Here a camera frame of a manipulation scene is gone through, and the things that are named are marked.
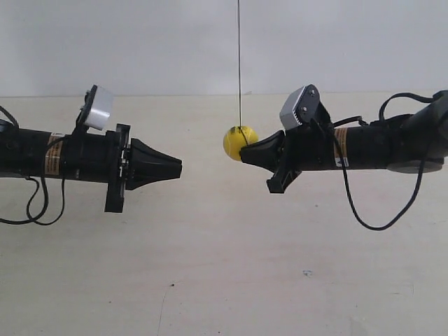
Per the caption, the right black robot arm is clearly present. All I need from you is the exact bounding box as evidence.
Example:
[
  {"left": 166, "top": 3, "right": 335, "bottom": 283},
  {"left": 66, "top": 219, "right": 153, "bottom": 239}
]
[{"left": 239, "top": 84, "right": 447, "bottom": 193}]

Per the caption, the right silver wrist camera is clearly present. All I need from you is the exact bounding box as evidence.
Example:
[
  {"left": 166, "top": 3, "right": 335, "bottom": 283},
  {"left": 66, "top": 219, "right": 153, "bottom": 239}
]
[{"left": 279, "top": 84, "right": 320, "bottom": 131}]

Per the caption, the right black camera cable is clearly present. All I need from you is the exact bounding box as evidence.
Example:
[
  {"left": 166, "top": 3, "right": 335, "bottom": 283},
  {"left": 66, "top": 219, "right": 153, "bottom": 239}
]
[{"left": 328, "top": 92, "right": 437, "bottom": 230}]

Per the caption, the thin black string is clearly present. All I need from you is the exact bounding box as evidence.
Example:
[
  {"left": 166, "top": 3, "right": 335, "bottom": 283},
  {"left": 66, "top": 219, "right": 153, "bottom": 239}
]
[{"left": 237, "top": 0, "right": 253, "bottom": 146}]

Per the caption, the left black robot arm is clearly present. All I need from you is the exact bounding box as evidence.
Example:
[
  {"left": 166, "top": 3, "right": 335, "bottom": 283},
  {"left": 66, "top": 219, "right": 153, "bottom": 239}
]
[{"left": 1, "top": 121, "right": 182, "bottom": 213}]

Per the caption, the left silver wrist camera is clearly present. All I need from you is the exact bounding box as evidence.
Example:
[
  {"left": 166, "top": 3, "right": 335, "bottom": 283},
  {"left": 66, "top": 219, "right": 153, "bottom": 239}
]
[{"left": 73, "top": 85, "right": 114, "bottom": 133}]

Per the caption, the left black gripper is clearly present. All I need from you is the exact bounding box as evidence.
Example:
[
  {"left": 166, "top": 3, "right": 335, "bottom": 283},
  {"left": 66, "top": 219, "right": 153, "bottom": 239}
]
[{"left": 63, "top": 123, "right": 182, "bottom": 213}]

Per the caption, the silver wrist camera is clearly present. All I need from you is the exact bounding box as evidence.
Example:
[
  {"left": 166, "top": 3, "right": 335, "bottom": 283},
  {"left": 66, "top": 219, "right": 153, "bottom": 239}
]
[
  {"left": 279, "top": 84, "right": 320, "bottom": 131},
  {"left": 73, "top": 85, "right": 114, "bottom": 133}
]

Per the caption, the yellow tennis ball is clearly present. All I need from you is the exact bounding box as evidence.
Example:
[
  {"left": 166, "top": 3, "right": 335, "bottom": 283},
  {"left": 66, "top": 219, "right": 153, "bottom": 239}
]
[{"left": 223, "top": 125, "right": 259, "bottom": 161}]

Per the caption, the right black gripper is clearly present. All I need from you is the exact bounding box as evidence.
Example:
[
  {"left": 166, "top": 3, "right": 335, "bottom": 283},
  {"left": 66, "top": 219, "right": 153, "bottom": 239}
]
[{"left": 239, "top": 102, "right": 331, "bottom": 193}]

